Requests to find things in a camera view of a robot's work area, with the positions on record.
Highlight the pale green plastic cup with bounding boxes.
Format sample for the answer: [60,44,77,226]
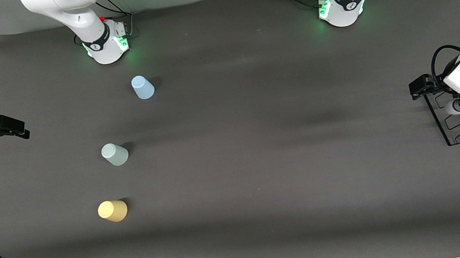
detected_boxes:
[100,141,130,168]

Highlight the light blue plastic cup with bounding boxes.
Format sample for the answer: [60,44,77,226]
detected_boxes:
[130,74,156,101]

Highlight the dark grey table mat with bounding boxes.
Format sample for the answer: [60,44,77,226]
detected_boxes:
[0,0,460,258]

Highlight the yellow plastic cup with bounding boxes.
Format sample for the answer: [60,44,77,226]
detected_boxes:
[97,198,130,225]

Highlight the black right base cables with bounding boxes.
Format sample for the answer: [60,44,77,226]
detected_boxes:
[70,0,136,45]

